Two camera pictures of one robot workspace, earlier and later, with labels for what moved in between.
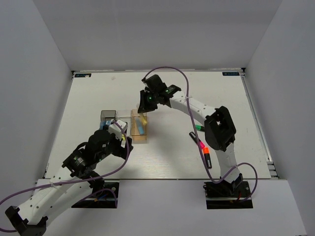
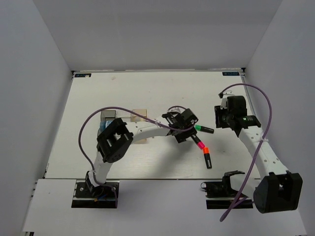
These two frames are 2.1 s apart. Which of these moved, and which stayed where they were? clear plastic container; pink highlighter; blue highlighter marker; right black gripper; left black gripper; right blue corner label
Moved: right black gripper; left black gripper
Stayed: blue highlighter marker; right blue corner label; pink highlighter; clear plastic container
